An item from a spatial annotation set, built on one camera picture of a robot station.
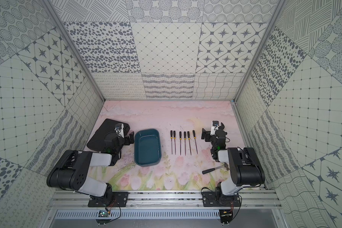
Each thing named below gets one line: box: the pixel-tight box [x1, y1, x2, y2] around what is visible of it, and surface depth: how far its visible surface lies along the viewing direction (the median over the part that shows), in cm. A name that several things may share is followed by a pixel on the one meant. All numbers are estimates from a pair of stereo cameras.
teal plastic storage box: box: [133, 128, 162, 167], surface depth 93 cm
